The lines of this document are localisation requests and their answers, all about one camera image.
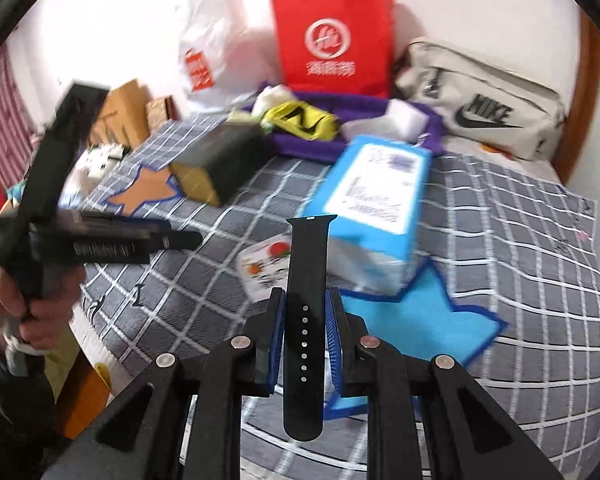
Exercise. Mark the red paper bag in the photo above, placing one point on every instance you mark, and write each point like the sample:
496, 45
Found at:
330, 10

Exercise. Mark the brown printed box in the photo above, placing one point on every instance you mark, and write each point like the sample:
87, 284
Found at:
162, 112

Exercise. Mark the mint green cloth roll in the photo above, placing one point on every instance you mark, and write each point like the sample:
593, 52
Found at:
242, 116

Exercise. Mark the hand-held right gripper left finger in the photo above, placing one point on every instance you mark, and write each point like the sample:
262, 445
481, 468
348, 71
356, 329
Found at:
275, 340

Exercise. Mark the grey checked star blanket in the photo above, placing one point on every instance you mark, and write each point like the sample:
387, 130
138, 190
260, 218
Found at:
505, 260

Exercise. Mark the yellow cloth with black stripes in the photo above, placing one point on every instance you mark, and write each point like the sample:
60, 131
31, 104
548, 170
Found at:
280, 112

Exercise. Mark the person's left forearm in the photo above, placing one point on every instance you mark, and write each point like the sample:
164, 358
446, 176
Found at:
10, 400

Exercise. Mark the orange box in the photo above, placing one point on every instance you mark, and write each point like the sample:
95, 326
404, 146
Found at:
80, 400

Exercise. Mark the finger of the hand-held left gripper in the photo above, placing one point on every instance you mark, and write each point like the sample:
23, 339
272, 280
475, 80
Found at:
155, 235
110, 251

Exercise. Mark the person's left hand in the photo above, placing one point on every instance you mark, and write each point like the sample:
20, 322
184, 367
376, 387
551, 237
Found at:
45, 310

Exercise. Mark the wooden door frame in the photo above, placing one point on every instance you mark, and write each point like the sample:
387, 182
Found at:
585, 85

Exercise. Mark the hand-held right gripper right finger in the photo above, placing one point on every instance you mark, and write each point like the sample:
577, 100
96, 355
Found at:
336, 340

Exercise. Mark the white printed packet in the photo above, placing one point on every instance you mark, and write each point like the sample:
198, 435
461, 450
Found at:
262, 270

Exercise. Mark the dark green box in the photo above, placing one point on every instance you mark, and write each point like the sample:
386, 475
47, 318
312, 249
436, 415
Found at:
220, 145

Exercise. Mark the brown cardboard boxes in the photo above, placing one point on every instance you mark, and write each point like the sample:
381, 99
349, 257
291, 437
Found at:
120, 110

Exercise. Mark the purple towel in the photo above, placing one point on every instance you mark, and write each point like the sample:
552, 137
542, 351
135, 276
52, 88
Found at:
305, 147

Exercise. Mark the white plastic shopping bag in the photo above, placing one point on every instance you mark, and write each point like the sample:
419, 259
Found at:
215, 25

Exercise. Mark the grey waist bag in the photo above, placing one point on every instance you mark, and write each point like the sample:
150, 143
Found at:
480, 85

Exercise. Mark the white sponge block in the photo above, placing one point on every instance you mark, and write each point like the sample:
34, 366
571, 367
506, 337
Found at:
395, 115

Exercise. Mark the white spotted plush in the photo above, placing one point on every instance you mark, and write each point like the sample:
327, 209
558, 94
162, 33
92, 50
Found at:
95, 165

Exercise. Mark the pink striped curtain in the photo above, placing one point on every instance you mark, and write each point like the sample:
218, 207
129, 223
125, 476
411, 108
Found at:
0, 110

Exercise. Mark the blue cardboard box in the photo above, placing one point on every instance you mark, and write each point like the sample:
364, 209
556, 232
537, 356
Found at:
340, 170

